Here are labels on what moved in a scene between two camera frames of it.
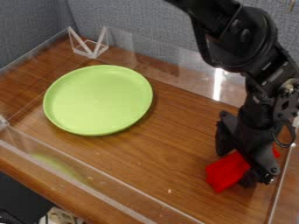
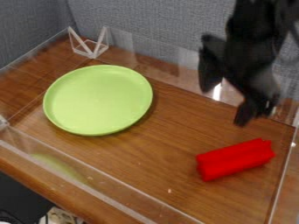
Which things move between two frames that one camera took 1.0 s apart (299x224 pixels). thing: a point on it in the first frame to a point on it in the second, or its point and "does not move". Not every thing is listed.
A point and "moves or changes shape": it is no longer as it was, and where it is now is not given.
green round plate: [98, 100] does not move
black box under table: [23, 206] does not move
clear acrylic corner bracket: [89, 48] does not move
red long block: [229, 171] moves or changes shape
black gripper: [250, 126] to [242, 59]
